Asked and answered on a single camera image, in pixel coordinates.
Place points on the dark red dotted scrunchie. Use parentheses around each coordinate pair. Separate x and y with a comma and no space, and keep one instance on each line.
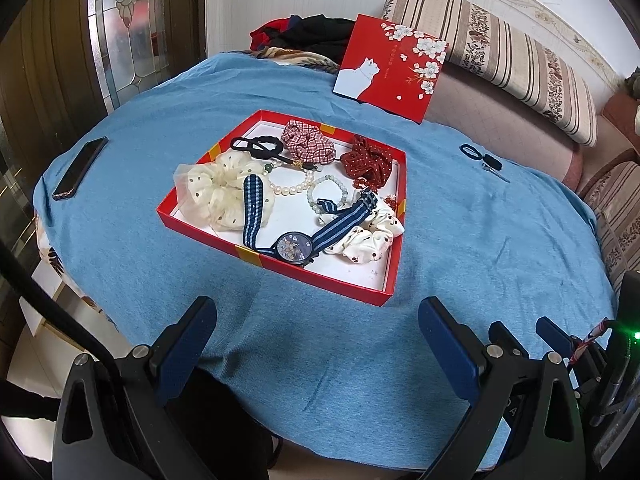
(367,160)

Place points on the red box lid with cat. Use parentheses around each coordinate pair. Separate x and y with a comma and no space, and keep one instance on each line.
(395,85)

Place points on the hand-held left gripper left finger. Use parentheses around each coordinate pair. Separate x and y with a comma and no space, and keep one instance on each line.
(186,350)

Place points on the white cherry print scrunchie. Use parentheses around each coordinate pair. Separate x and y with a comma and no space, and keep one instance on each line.
(367,247)

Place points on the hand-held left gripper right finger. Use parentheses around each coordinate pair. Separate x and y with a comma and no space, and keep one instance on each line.
(447,355)

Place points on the black hair clip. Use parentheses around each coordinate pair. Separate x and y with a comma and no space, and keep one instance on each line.
(492,161)

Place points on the red plaid scrunchie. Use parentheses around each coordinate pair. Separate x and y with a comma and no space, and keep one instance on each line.
(307,142)

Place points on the blue cloth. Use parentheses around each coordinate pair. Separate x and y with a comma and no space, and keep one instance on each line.
(350,355)

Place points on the pile of dark clothes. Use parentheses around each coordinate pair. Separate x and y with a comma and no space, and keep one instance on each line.
(310,35)

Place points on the striped floral sofa cushion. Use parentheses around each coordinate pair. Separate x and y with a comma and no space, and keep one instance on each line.
(617,210)
(500,55)

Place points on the red shallow box tray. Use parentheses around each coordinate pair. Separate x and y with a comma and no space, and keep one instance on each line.
(360,267)

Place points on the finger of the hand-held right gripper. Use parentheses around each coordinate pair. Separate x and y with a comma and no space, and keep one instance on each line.
(550,332)
(505,334)

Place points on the stained glass door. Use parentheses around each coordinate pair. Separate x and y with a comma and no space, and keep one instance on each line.
(127,25)

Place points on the black smartphone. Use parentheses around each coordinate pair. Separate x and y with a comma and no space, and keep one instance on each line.
(80,167)

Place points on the pink sofa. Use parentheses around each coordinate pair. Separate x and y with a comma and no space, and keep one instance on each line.
(500,125)

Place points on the cream dotted tulle scrunchie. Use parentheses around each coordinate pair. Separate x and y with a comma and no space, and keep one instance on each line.
(210,190)

